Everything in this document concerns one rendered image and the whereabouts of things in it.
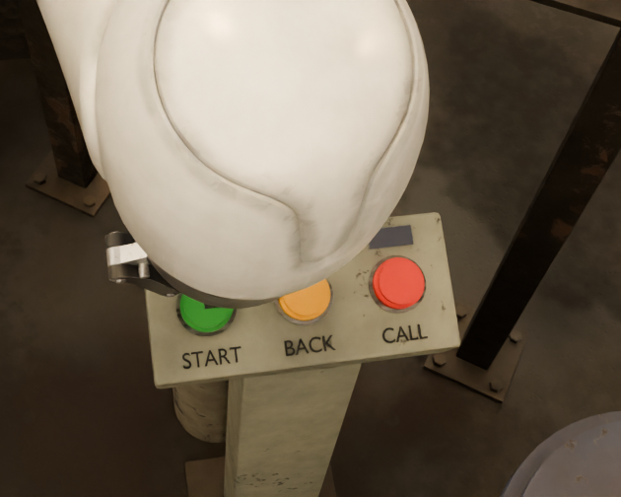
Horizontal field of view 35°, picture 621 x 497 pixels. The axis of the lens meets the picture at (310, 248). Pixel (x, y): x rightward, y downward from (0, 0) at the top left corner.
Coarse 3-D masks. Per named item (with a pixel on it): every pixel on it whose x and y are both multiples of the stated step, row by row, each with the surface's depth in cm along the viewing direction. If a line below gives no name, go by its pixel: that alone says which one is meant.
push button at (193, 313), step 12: (180, 300) 74; (192, 300) 73; (180, 312) 74; (192, 312) 73; (204, 312) 73; (216, 312) 74; (228, 312) 74; (192, 324) 73; (204, 324) 73; (216, 324) 73
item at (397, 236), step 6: (384, 228) 78; (390, 228) 78; (396, 228) 78; (402, 228) 78; (408, 228) 78; (378, 234) 77; (384, 234) 77; (390, 234) 78; (396, 234) 78; (402, 234) 78; (408, 234) 78; (372, 240) 77; (378, 240) 77; (384, 240) 77; (390, 240) 77; (396, 240) 78; (402, 240) 78; (408, 240) 78; (372, 246) 77; (378, 246) 77; (384, 246) 77; (390, 246) 77; (396, 246) 77
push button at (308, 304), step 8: (312, 288) 75; (320, 288) 75; (328, 288) 75; (288, 296) 75; (296, 296) 75; (304, 296) 75; (312, 296) 75; (320, 296) 75; (328, 296) 75; (280, 304) 75; (288, 304) 74; (296, 304) 74; (304, 304) 75; (312, 304) 75; (320, 304) 75; (288, 312) 75; (296, 312) 74; (304, 312) 74; (312, 312) 75; (320, 312) 75
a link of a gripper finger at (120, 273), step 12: (108, 240) 52; (120, 240) 52; (132, 240) 53; (120, 264) 51; (108, 276) 52; (120, 276) 51; (132, 276) 52; (156, 276) 55; (144, 288) 56; (156, 288) 57; (168, 288) 58
